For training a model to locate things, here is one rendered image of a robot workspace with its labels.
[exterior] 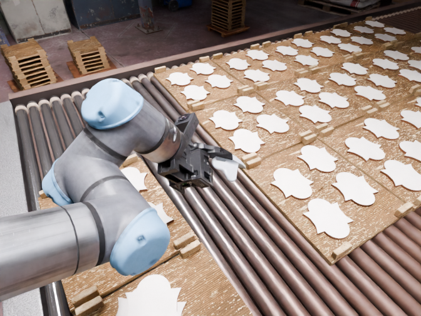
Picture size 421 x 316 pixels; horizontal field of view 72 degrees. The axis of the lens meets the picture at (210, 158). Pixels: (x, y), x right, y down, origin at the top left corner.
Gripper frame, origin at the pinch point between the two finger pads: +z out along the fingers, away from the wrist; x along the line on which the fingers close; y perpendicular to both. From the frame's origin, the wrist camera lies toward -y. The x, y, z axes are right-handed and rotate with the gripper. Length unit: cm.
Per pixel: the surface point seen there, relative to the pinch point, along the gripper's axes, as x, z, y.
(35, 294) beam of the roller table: -49, -6, 23
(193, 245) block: -13.2, 11.7, 13.4
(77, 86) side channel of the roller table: -80, 15, -74
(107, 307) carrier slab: -30.2, 0.0, 26.9
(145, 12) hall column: -180, 165, -379
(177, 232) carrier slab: -19.5, 13.5, 8.6
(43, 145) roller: -75, 2, -32
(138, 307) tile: -19.9, -1.3, 27.4
